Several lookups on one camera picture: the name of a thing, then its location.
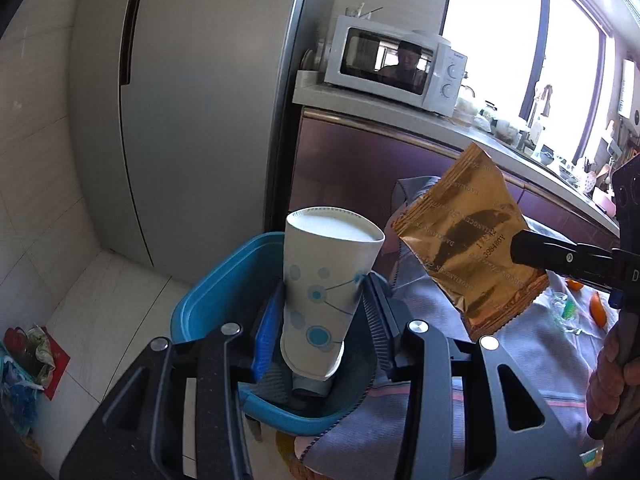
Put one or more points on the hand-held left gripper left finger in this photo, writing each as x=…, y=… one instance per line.
x=266, y=330

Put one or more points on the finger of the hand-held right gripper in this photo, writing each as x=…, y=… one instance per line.
x=560, y=257

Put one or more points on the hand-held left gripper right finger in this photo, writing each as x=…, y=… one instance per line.
x=376, y=322

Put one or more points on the blue plastic bin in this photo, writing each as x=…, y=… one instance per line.
x=220, y=285

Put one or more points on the long orange peel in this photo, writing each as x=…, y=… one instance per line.
x=598, y=310

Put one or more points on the white paper cup blue dots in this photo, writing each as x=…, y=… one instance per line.
x=320, y=270

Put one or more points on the gold foil snack wrapper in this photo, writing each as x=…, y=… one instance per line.
x=465, y=215

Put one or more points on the person's right hand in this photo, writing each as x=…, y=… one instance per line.
x=605, y=375

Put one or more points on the pink bowl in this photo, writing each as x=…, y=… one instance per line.
x=606, y=202

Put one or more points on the clear green plastic wrapper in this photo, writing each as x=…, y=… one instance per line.
x=567, y=310

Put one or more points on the grey striped tablecloth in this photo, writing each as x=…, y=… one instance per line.
x=540, y=360

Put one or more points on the white water heater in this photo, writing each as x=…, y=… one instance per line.
x=630, y=95

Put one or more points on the kitchen faucet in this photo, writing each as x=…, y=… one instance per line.
x=541, y=105

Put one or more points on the red paper sheet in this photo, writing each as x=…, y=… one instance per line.
x=57, y=370

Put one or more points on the white microwave oven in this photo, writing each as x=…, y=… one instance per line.
x=440, y=80

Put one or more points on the grey refrigerator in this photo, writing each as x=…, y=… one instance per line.
x=200, y=110

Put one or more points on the pile of plastic bags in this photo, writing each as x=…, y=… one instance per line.
x=20, y=380

